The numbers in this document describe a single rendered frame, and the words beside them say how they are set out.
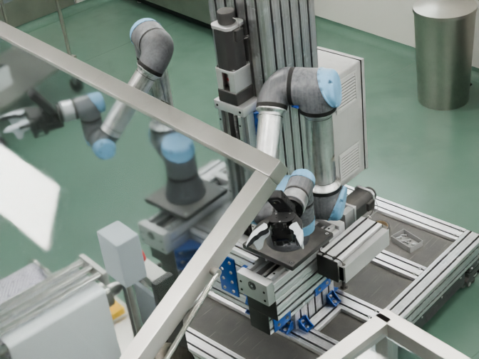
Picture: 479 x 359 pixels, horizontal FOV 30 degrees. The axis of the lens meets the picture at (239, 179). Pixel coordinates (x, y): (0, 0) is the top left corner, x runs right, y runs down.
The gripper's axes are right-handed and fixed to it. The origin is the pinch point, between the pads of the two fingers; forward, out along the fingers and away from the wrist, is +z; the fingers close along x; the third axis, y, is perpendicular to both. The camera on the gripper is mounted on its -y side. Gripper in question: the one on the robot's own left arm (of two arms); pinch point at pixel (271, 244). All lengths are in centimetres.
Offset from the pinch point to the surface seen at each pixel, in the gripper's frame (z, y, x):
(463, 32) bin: -297, 78, -17
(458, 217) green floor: -188, 127, -18
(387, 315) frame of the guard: 62, -31, -45
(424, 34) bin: -295, 76, 4
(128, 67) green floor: -338, 95, 219
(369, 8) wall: -388, 94, 55
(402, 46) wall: -372, 117, 33
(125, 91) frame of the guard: 49, -71, -2
